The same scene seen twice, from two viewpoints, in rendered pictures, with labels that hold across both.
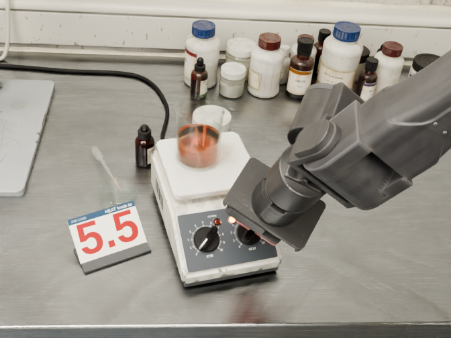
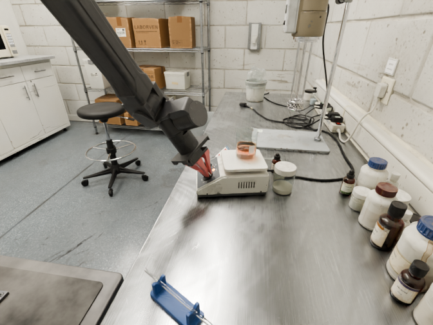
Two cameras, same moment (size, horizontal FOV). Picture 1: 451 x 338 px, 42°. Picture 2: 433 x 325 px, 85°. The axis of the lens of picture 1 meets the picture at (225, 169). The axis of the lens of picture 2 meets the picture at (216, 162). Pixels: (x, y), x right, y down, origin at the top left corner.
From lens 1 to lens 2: 0.93 m
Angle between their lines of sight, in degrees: 83
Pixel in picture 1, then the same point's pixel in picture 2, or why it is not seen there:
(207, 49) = (363, 171)
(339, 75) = (395, 251)
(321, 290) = (182, 209)
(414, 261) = (185, 254)
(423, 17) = not seen: outside the picture
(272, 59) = (370, 196)
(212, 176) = (231, 158)
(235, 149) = (251, 166)
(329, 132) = not seen: hidden behind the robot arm
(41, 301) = not seen: hidden behind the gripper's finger
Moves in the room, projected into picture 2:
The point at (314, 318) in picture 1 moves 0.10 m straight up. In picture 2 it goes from (168, 203) to (163, 171)
